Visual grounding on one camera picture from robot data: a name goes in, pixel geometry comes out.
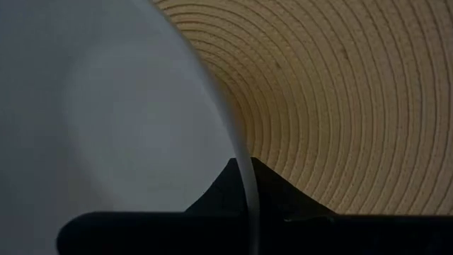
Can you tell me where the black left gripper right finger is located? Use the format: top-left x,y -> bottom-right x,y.
251,157 -> 453,255

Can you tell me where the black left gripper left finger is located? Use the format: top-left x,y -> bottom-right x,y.
56,158 -> 251,255

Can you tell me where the cream ceramic bowl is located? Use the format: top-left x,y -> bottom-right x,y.
0,0 -> 262,255

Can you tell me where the round woven straw placemat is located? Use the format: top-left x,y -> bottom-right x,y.
151,0 -> 453,216

